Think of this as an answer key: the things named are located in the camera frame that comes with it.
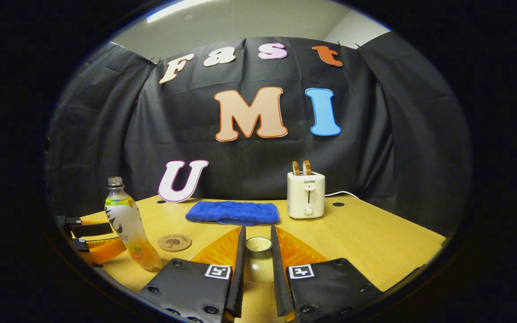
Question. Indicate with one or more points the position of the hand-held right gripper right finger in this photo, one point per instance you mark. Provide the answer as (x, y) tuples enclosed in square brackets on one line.
[(281, 287)]

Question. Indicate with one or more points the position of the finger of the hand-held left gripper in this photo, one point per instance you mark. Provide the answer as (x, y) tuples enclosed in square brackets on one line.
[(92, 229), (106, 252)]

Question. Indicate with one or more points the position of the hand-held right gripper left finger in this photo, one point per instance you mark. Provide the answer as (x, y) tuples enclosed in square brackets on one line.
[(239, 287)]

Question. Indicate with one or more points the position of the clear water bottle white label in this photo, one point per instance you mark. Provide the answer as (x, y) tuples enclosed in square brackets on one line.
[(126, 220)]

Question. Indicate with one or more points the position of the round cork coaster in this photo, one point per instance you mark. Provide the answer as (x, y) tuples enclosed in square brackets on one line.
[(174, 242)]

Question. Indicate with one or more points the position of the blue folded towel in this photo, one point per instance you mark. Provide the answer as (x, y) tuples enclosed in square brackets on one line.
[(231, 211)]

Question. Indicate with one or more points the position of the white toaster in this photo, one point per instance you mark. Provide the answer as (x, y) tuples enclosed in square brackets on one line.
[(305, 197)]

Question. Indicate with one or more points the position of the brown toast slice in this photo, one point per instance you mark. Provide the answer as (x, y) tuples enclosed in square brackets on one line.
[(295, 168), (306, 168)]

